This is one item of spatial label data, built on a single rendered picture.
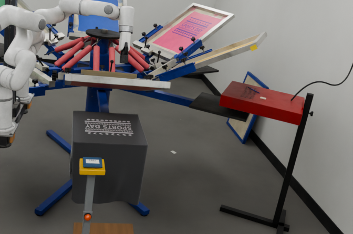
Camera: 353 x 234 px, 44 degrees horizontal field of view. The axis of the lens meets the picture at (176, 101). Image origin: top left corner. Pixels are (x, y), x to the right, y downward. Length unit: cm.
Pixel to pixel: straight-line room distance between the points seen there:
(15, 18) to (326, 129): 292
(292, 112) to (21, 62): 195
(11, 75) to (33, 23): 26
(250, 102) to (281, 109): 23
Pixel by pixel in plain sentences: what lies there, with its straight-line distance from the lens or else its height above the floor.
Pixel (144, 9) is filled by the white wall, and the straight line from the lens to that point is 714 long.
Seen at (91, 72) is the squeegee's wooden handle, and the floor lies 121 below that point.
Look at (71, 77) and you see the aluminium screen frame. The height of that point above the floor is 135.
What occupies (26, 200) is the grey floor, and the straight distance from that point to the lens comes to 380.
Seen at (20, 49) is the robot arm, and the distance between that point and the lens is 219.
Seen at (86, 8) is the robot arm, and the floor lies 173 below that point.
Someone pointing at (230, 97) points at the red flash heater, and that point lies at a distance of 329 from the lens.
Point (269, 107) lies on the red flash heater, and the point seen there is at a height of 110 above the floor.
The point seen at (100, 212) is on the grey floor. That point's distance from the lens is 368.
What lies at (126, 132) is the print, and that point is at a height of 95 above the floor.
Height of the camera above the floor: 210
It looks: 19 degrees down
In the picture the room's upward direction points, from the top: 9 degrees clockwise
